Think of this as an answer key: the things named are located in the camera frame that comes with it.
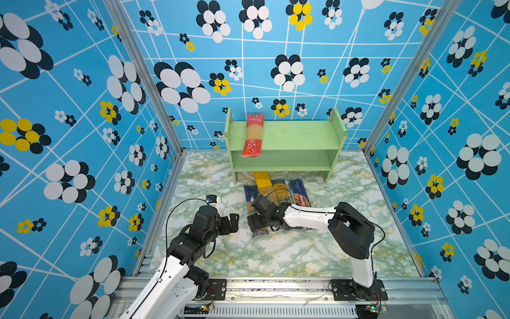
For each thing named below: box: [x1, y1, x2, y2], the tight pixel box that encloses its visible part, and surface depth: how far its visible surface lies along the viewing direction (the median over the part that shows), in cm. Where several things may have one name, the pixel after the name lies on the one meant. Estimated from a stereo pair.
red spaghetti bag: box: [241, 112, 265, 157], surface depth 88 cm
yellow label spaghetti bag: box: [253, 171, 275, 197], surface depth 104 cm
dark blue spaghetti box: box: [290, 180, 312, 208], surface depth 98 cm
